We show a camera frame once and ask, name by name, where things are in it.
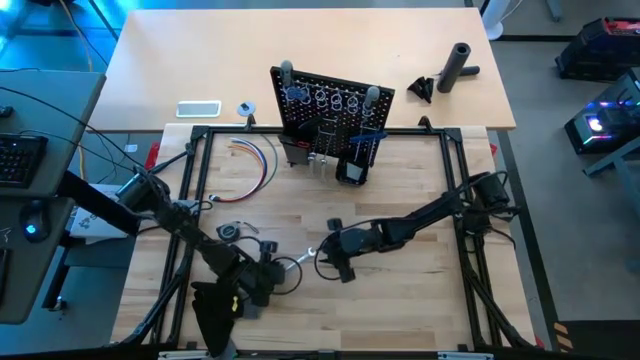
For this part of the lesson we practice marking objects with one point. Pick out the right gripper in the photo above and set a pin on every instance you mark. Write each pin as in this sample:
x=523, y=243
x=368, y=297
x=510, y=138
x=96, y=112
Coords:
x=355, y=242

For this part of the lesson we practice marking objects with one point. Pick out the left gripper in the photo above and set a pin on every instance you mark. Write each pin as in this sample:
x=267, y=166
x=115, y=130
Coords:
x=265, y=277

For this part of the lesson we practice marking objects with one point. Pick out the black tape measure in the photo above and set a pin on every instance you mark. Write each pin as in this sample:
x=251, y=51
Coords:
x=228, y=231

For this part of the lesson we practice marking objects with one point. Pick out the red utility knife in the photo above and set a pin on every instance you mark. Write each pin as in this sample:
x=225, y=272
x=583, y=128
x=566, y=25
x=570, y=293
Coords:
x=302, y=144

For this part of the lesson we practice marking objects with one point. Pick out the black long tool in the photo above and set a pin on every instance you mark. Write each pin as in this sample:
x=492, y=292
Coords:
x=312, y=121

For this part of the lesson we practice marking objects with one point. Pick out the metal ruler strip foreground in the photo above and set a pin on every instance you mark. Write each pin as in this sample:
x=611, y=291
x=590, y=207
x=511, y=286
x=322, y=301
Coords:
x=296, y=93

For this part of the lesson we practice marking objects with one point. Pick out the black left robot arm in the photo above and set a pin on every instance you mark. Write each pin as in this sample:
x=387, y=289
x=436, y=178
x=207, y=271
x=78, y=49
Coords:
x=190, y=230

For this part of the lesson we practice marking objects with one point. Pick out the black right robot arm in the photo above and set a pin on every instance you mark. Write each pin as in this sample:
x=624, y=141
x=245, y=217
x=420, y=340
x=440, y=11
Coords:
x=425, y=215

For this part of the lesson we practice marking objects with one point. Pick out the small black pegboard bin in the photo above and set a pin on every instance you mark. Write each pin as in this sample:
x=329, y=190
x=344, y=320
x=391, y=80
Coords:
x=340, y=177

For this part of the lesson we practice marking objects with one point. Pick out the tall black pegboard bin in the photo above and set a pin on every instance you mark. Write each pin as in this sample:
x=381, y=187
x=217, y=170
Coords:
x=296, y=156

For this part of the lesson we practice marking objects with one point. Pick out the black perforated pegboard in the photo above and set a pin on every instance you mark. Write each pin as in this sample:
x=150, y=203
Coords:
x=382, y=115

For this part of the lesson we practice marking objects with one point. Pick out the red clamp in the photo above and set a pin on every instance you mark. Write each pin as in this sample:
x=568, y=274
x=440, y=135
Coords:
x=493, y=150
x=152, y=157

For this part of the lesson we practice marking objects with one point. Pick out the round grey disc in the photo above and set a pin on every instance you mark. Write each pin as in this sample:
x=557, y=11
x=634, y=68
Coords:
x=246, y=109

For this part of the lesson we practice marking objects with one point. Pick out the white smartphone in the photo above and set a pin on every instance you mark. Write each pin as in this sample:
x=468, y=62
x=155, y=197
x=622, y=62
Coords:
x=198, y=109

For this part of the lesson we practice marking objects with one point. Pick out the white papers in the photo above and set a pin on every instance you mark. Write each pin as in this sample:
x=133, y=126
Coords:
x=90, y=225

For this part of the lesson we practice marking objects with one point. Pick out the black slanted beam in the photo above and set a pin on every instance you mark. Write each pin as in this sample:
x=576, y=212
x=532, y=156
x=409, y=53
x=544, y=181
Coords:
x=95, y=200

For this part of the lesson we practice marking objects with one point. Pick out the black cone pieces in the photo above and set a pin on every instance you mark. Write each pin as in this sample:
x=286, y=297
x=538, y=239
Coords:
x=422, y=89

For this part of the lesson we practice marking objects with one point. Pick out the light wooden desk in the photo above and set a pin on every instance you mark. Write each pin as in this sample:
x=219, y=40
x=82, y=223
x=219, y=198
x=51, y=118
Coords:
x=300, y=45

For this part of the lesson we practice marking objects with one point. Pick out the large black tube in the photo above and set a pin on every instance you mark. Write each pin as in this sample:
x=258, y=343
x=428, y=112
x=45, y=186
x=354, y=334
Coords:
x=452, y=67

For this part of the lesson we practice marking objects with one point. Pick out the small black tube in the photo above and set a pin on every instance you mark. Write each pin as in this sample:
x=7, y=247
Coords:
x=472, y=70

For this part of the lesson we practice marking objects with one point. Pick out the black computer mouse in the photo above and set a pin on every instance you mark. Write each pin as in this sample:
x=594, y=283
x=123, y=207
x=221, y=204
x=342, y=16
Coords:
x=35, y=222

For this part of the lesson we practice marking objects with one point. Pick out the black keyboard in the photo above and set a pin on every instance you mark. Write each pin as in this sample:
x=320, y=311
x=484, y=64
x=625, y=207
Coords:
x=20, y=160

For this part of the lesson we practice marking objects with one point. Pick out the grey desk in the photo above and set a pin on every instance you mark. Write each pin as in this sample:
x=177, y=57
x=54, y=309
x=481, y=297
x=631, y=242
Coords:
x=50, y=100

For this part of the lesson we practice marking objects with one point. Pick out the white stand base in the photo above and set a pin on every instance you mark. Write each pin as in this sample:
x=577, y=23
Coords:
x=495, y=27

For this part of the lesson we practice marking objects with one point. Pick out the computer with coloured lights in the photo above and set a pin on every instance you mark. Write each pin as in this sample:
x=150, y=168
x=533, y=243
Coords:
x=615, y=125

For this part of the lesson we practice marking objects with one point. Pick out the black equipment case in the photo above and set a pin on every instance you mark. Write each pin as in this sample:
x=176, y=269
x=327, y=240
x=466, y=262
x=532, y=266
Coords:
x=595, y=50

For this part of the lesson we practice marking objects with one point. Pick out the black aluminium frame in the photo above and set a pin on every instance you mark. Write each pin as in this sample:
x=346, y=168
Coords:
x=410, y=131

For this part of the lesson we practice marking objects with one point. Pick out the grey desk frame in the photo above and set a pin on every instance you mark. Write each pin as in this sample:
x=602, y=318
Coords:
x=625, y=170

